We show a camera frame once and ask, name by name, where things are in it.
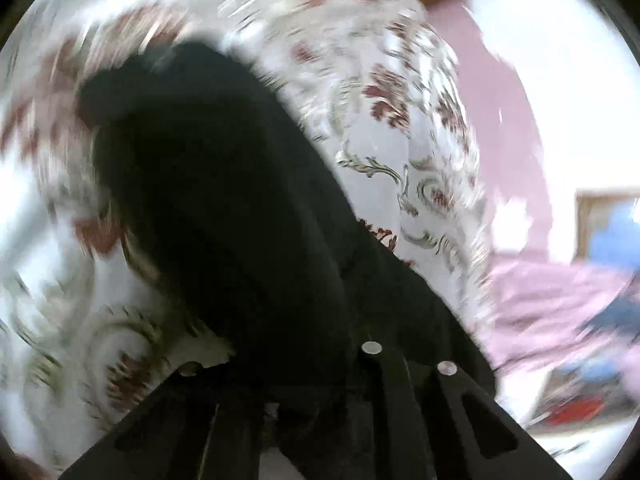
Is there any floral bedspread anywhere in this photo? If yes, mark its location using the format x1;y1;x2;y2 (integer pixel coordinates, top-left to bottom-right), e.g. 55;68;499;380
0;0;501;477

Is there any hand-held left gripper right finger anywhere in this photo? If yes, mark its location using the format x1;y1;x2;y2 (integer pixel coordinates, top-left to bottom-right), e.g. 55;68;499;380
359;340;575;480

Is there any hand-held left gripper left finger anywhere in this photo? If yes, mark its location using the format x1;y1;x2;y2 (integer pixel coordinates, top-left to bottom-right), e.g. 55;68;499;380
59;360;268;480

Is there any wooden window frame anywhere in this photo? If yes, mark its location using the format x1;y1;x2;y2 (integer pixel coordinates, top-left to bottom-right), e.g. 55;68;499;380
575;189;640;263

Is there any black garment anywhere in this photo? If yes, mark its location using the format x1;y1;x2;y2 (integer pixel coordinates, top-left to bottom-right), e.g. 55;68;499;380
77;40;498;480

